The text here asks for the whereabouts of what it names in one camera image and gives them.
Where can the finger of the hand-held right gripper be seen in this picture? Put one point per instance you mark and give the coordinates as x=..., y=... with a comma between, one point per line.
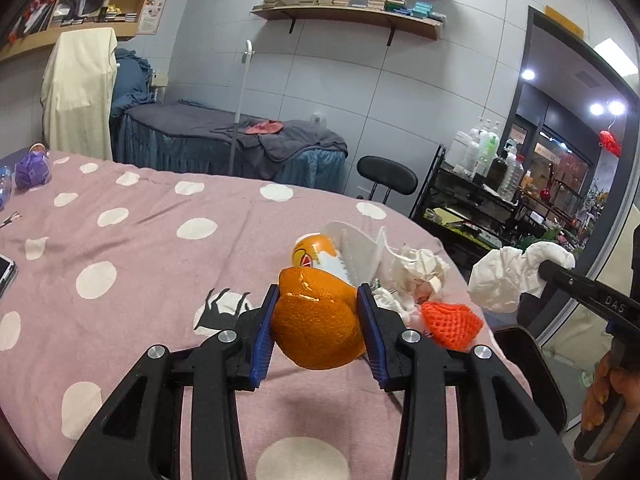
x=562, y=277

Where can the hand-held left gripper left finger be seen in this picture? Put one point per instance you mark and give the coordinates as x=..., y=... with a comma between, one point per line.
x=262, y=341

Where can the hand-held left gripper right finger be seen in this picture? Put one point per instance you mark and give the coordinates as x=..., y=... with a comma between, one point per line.
x=373, y=346

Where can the orange peel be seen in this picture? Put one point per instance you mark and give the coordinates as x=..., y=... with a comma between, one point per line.
x=315, y=330

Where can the white paper towel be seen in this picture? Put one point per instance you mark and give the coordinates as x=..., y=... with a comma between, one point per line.
x=500, y=275

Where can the orange foam fruit net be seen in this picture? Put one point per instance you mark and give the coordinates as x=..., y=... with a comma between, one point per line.
x=450, y=325

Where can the white tissue ball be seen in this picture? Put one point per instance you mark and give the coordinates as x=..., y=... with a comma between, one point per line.
x=420, y=270

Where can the dark brown trash bin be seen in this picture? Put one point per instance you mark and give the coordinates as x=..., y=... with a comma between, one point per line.
x=530, y=365

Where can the person's right hand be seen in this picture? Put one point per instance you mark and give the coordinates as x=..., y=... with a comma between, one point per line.
x=605, y=390

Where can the yellow and white snack packet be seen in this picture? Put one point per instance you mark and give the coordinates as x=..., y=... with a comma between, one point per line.
x=311, y=252

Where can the black trolley cart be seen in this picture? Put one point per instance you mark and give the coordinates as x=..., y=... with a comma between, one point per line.
x=470, y=210

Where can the pink polka dot blanket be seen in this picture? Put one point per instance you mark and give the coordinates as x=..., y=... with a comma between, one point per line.
x=150, y=260

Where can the cluster of plastic bottles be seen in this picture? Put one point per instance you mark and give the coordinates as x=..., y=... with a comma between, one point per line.
x=487, y=160

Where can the red hanging ornament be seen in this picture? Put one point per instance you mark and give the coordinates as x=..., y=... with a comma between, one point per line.
x=610, y=142

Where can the black round stool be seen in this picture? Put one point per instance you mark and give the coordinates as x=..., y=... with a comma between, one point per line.
x=387, y=172

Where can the massage bed with blue skirt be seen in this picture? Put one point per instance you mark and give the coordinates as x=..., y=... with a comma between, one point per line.
x=200, y=152

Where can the grey blanket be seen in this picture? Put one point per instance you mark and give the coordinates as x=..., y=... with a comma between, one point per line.
x=300, y=137

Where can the red cloth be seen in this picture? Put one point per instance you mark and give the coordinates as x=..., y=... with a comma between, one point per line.
x=262, y=127

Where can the white floor lamp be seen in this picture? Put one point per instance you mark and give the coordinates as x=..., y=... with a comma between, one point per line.
x=241, y=105

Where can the yellow door sign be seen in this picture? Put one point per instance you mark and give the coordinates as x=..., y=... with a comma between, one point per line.
x=564, y=20

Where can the smartphone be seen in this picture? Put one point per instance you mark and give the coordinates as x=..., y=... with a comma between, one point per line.
x=5, y=272

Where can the small metal tool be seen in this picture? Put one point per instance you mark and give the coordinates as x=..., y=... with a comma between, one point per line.
x=10, y=220

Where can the purple crumpled bag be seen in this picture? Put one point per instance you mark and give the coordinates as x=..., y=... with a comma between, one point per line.
x=31, y=171

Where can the blue hanging cloth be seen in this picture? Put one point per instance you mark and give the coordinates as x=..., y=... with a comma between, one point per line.
x=130, y=80

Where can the clear plastic bottle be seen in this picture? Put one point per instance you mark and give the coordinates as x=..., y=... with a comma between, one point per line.
x=3, y=187

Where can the cream hanging cloth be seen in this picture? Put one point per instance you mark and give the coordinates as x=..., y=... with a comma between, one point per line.
x=77, y=90

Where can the wall poster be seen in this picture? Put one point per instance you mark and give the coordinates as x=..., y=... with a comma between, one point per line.
x=152, y=10

